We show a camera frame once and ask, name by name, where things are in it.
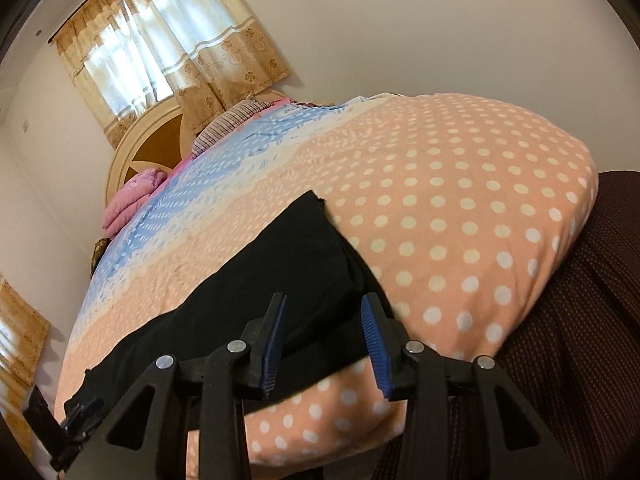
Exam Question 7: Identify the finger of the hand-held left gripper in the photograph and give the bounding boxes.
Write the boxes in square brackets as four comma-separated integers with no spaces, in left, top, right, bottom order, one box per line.
[57,396,105,433]

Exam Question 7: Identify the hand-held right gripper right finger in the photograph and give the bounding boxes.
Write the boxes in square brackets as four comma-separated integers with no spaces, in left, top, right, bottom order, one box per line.
[361,293,572,480]

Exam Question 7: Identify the brown fuzzy object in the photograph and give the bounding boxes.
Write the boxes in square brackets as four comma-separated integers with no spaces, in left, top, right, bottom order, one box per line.
[88,237,108,278]

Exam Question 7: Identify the folded pink quilt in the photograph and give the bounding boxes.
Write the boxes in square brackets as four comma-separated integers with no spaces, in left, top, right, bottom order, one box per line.
[101,169,168,237]

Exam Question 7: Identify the pink polka dot bedspread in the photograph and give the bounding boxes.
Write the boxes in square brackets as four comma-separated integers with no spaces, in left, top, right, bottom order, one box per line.
[52,92,600,480]

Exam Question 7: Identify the striped pillow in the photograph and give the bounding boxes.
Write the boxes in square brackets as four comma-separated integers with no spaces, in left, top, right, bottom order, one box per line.
[192,100,281,158]

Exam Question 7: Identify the cream wooden headboard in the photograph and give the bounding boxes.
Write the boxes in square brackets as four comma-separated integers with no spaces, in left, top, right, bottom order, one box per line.
[107,91,287,206]

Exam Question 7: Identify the black pants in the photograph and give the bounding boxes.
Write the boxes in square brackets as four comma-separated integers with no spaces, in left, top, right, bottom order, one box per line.
[64,190,406,423]

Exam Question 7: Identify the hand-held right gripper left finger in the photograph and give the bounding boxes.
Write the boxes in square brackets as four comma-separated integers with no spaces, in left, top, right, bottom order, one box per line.
[65,293,288,480]

